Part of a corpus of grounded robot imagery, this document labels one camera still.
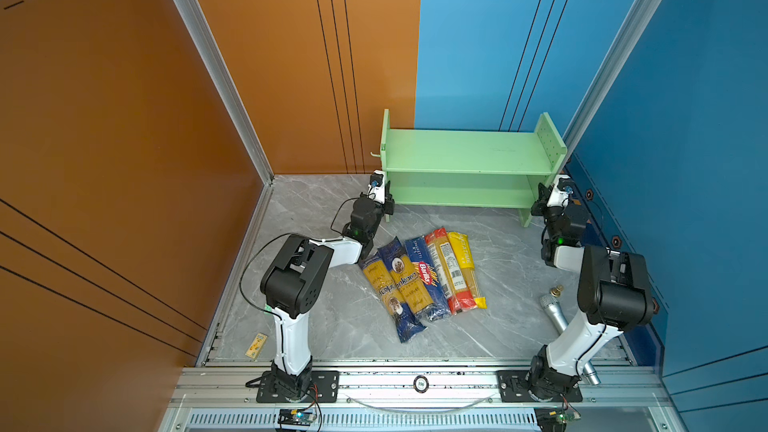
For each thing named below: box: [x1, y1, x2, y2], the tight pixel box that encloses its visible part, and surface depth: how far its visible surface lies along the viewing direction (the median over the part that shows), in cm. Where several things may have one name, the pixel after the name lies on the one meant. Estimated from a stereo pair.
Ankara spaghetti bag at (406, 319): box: [358, 252, 427, 343], surface depth 85 cm
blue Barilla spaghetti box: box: [404, 235, 451, 321], surface depth 91 cm
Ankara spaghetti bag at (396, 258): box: [377, 236, 435, 316], surface depth 89 cm
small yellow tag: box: [245, 333, 268, 359], surface depth 81 cm
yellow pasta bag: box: [447, 231, 487, 310], surface depth 95 cm
